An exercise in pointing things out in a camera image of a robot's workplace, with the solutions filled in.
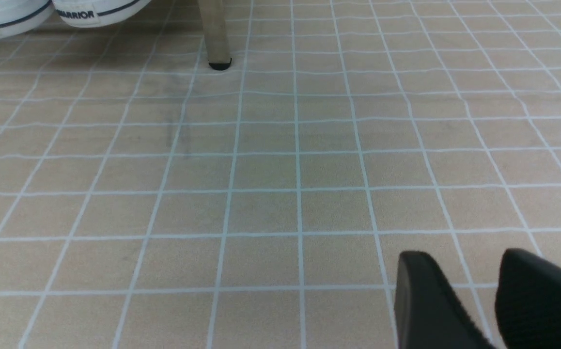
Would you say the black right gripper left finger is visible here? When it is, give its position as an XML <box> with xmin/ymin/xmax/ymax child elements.
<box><xmin>394</xmin><ymin>251</ymin><xmax>494</xmax><ymax>349</ymax></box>

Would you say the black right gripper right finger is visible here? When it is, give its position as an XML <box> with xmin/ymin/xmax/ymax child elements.
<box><xmin>495</xmin><ymin>248</ymin><xmax>561</xmax><ymax>349</ymax></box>

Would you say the navy slip-on shoe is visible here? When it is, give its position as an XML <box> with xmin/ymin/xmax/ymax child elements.
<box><xmin>52</xmin><ymin>0</ymin><xmax>150</xmax><ymax>28</ymax></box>
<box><xmin>0</xmin><ymin>0</ymin><xmax>55</xmax><ymax>38</ymax></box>

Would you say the stainless steel shoe rack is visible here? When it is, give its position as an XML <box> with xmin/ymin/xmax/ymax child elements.
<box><xmin>197</xmin><ymin>0</ymin><xmax>232</xmax><ymax>71</ymax></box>

